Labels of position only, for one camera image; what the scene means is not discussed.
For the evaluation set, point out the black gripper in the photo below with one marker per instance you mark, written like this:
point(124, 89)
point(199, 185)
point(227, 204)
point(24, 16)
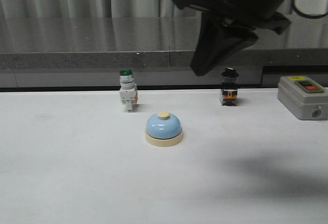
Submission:
point(227, 26)

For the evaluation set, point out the light blue desk bell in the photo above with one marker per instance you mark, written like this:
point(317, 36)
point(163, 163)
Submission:
point(163, 129)

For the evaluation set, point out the grey push button box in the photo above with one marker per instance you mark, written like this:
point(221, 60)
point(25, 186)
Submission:
point(304, 97)

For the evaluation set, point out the grey stone counter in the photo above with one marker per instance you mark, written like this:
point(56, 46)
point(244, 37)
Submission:
point(88, 54)

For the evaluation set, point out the black rotary selector switch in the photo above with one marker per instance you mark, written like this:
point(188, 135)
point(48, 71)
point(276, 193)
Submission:
point(229, 90)

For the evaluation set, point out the green pushbutton switch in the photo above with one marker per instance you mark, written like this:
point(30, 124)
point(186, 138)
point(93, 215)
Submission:
point(128, 91)

